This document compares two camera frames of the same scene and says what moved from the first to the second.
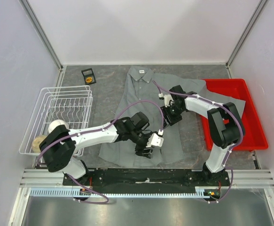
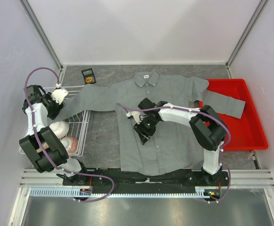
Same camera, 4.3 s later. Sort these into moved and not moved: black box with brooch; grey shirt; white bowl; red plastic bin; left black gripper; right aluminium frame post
Moved: left black gripper; grey shirt
Not moved: white bowl; right aluminium frame post; red plastic bin; black box with brooch
